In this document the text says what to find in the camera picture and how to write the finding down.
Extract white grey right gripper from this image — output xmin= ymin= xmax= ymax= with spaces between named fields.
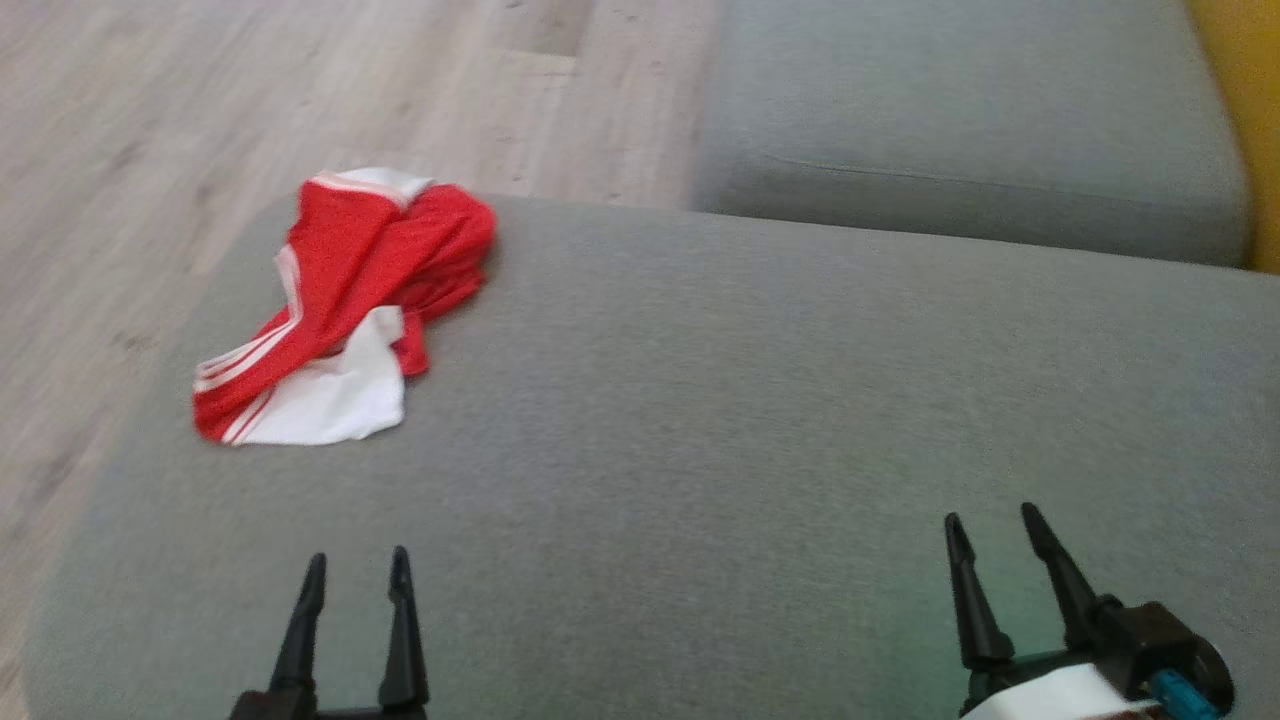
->
xmin=944 ymin=502 xmax=1235 ymax=720

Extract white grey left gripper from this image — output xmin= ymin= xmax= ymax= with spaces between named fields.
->
xmin=228 ymin=546 xmax=432 ymax=720

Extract red and white sports shorts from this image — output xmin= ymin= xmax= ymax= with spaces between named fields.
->
xmin=192 ymin=167 xmax=498 ymax=447

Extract large grey sofa chaise cushion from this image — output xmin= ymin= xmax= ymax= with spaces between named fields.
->
xmin=22 ymin=195 xmax=1280 ymax=720

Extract grey sofa seat cushion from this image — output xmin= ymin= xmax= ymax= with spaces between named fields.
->
xmin=690 ymin=0 xmax=1251 ymax=269

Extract yellow sofa backrest cushion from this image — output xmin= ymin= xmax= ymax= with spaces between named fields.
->
xmin=1185 ymin=0 xmax=1280 ymax=274

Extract blue cable connector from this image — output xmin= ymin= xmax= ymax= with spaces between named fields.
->
xmin=1149 ymin=671 xmax=1219 ymax=720

